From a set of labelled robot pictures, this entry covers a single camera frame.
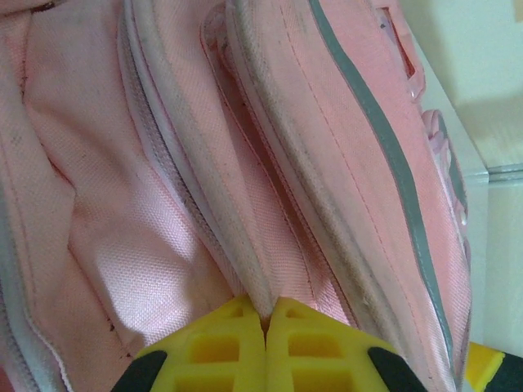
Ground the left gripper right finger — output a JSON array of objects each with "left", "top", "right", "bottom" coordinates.
[{"left": 265, "top": 296, "right": 428, "bottom": 392}]

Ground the pink student backpack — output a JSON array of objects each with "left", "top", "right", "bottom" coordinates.
[{"left": 0, "top": 0, "right": 473, "bottom": 392}]

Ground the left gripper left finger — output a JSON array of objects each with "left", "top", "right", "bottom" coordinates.
[{"left": 116, "top": 294, "right": 267, "bottom": 392}]

